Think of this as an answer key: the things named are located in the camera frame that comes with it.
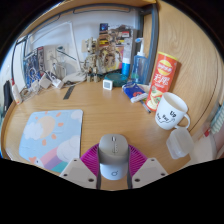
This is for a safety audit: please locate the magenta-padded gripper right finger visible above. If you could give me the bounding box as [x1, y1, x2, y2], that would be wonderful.
[126, 143, 169, 190]

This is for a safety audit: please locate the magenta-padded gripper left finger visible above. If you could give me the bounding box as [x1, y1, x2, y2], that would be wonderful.
[59, 143, 102, 190]

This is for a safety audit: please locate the white and grey computer mouse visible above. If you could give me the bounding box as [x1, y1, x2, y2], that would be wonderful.
[97, 133, 130, 181]

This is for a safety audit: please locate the pastel sun cloud mouse pad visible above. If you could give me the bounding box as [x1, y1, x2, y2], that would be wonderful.
[18, 109, 84, 174]

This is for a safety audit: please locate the translucent plastic container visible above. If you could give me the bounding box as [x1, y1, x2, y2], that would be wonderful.
[165, 126, 195, 160]

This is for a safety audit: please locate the white printed mug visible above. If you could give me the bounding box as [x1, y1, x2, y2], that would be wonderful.
[154, 92, 191, 131]

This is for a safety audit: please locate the dark pen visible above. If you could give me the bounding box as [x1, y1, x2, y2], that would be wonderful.
[139, 99, 152, 115]

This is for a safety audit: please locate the blue tissue pack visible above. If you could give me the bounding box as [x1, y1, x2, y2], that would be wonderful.
[121, 81, 149, 104]

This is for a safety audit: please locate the striped hanging towel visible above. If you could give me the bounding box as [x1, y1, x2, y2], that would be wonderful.
[209, 104, 224, 135]

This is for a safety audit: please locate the white power strip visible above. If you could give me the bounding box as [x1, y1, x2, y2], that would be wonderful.
[51, 78, 65, 90]

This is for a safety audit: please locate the small white desk clock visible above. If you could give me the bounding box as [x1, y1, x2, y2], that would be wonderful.
[102, 78, 114, 91]

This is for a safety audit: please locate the red chip can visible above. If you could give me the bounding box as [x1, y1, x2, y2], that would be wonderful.
[145, 51, 178, 112]

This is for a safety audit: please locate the white desk lamp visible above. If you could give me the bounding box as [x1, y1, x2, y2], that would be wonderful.
[24, 21, 88, 85]

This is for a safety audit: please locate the white power adapter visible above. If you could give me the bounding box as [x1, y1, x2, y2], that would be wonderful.
[39, 72, 53, 90]

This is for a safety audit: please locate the teal round tin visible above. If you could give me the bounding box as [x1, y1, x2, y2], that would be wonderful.
[108, 72, 130, 88]

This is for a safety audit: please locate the black bag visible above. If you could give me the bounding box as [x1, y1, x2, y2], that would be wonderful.
[2, 80, 14, 114]

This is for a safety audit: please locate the blue spray bottle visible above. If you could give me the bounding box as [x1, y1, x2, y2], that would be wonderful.
[131, 37, 149, 85]

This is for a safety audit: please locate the beige robot model figure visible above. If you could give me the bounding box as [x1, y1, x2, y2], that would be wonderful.
[83, 37, 102, 83]

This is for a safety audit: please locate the white tube with blue cap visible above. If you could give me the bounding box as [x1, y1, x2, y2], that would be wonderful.
[121, 46, 133, 78]

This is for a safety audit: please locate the blue model kit box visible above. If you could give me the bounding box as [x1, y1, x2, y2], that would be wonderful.
[22, 46, 46, 89]

